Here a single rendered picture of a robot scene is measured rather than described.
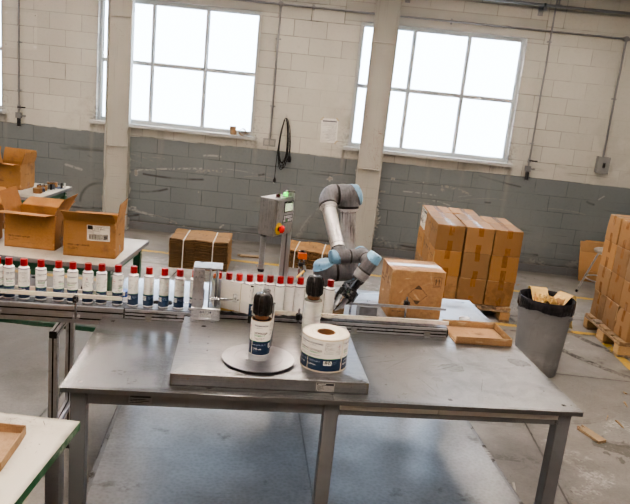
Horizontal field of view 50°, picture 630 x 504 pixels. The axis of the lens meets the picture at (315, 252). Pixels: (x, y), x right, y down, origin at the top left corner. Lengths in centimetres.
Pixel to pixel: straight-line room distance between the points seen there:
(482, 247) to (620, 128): 321
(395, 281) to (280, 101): 527
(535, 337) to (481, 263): 139
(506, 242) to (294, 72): 352
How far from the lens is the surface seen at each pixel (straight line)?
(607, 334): 680
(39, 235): 495
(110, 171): 917
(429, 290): 378
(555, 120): 904
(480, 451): 392
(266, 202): 339
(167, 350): 313
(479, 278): 677
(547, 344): 559
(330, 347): 284
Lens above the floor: 202
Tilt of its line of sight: 13 degrees down
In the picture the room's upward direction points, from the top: 6 degrees clockwise
